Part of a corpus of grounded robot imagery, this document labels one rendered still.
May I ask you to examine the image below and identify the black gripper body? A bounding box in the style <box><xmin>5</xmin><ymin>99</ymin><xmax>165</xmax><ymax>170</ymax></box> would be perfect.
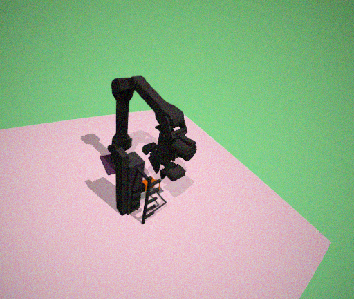
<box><xmin>142</xmin><ymin>142</ymin><xmax>186</xmax><ymax>182</ymax></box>

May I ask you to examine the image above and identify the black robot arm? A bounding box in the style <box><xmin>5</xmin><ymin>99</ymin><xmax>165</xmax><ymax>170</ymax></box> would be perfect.
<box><xmin>107</xmin><ymin>75</ymin><xmax>197</xmax><ymax>165</ymax></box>

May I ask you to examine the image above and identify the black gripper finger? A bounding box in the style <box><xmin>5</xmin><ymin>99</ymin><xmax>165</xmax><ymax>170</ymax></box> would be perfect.
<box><xmin>148</xmin><ymin>157</ymin><xmax>160</xmax><ymax>174</ymax></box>
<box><xmin>160</xmin><ymin>168</ymin><xmax>166</xmax><ymax>180</ymax></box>

